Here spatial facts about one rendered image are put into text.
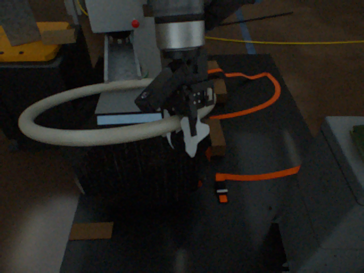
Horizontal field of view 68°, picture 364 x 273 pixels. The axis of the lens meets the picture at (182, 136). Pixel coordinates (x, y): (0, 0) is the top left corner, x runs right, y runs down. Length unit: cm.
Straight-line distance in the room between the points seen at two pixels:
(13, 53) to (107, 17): 94
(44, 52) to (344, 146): 170
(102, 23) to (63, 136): 77
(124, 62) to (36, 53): 93
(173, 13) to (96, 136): 25
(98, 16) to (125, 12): 11
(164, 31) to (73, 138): 25
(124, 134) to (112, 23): 79
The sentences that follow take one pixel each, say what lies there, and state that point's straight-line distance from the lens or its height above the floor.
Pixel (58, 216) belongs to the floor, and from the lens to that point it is 199.
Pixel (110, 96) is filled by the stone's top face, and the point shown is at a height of 81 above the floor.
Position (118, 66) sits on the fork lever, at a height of 106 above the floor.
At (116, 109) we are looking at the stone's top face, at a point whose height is 81.
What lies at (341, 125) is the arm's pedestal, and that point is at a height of 85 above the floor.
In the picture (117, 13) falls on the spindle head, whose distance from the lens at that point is 122.
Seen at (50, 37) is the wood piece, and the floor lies 83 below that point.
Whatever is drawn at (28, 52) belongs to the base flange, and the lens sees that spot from 200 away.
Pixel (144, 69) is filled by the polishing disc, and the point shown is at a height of 86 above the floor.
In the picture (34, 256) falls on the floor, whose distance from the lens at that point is 192.
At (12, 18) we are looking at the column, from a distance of 205.
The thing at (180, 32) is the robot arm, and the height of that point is 141.
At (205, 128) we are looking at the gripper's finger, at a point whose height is 123.
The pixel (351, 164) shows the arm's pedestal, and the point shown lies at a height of 85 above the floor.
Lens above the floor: 161
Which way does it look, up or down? 46 degrees down
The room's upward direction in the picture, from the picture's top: straight up
